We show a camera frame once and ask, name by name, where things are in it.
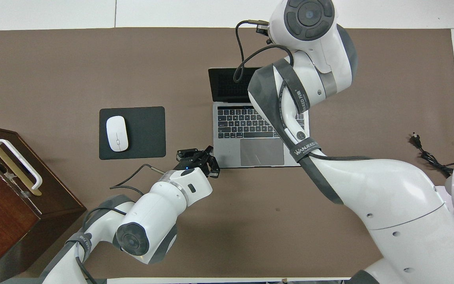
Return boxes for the dark brown wooden box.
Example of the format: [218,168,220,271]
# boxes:
[0,123,87,284]

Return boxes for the black lamp power cable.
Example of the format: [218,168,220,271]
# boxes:
[410,133,454,176]

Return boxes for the white box handle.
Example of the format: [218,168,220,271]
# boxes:
[0,139,43,191]

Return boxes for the brass plate on box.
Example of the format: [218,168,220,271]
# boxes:
[0,139,42,196]

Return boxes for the white computer mouse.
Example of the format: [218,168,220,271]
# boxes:
[106,116,129,152]

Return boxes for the silver laptop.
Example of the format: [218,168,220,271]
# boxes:
[208,68,310,169]

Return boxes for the black mouse pad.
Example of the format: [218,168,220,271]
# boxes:
[99,106,166,161]

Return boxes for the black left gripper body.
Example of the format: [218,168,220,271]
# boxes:
[176,148,210,171]

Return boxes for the brown table mat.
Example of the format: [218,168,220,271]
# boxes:
[0,28,454,278]

